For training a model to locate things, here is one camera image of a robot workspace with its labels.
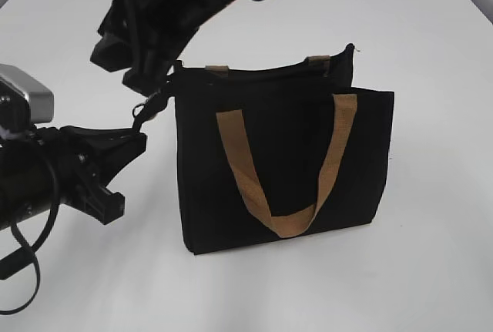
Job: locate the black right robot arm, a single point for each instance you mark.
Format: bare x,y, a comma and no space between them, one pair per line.
145,37

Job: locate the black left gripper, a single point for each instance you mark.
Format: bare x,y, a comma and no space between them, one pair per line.
65,165

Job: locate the black canvas tote bag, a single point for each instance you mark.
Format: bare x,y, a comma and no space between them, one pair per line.
266,159

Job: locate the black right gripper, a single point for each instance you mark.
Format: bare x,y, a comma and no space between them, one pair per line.
145,37

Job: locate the silver zipper pull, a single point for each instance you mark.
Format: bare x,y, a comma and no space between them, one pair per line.
154,100

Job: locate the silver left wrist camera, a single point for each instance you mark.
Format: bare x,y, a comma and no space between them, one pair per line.
25,101

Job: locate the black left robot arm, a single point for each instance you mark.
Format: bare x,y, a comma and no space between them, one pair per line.
13,165

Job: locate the tan rear bag handle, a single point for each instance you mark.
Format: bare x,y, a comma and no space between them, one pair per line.
309,64

